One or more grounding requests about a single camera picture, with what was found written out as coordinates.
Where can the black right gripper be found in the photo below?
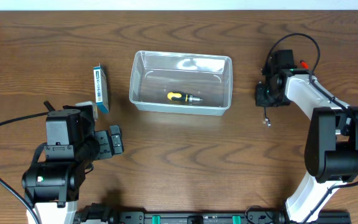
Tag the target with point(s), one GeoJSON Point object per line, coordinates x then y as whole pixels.
{"type": "Point", "coordinates": [261, 101]}

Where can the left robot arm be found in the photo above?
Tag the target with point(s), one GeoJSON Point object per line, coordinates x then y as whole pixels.
{"type": "Point", "coordinates": [60, 165]}

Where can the yellow black stubby screwdriver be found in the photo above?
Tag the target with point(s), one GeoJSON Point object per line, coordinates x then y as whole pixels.
{"type": "Point", "coordinates": [183, 97]}

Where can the clear plastic container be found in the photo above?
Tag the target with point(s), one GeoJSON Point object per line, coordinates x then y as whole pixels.
{"type": "Point", "coordinates": [154, 74]}

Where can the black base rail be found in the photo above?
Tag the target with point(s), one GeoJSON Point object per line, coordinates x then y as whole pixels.
{"type": "Point", "coordinates": [197, 217]}

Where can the blue white cardboard box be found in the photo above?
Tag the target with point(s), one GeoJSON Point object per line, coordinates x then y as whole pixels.
{"type": "Point", "coordinates": [101, 89]}

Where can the thin metal wrench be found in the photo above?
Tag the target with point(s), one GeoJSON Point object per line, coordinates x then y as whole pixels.
{"type": "Point", "coordinates": [267, 121]}

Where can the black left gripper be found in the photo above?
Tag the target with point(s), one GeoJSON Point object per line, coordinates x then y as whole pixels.
{"type": "Point", "coordinates": [105, 144]}

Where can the red handled pliers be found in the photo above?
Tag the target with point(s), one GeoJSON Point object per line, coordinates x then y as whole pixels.
{"type": "Point", "coordinates": [304, 64]}

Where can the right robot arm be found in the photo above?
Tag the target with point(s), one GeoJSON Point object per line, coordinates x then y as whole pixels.
{"type": "Point", "coordinates": [331, 150]}

